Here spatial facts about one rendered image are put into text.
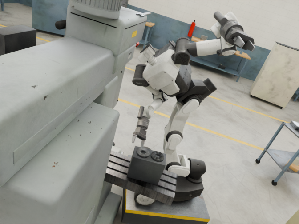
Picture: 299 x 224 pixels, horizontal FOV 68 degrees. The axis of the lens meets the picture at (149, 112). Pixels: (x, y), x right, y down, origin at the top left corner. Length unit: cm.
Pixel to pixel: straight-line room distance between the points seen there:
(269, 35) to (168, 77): 770
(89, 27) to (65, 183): 66
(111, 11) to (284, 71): 647
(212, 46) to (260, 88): 580
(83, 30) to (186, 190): 162
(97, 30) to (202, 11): 777
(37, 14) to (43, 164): 694
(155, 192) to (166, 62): 87
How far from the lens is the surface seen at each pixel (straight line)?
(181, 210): 224
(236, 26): 113
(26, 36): 119
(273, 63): 707
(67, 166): 68
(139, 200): 209
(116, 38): 101
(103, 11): 93
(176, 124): 183
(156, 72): 155
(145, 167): 150
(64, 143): 75
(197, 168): 219
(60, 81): 67
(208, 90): 172
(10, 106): 54
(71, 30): 109
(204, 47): 147
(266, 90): 724
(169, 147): 191
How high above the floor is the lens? 205
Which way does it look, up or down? 29 degrees down
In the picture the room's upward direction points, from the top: 18 degrees clockwise
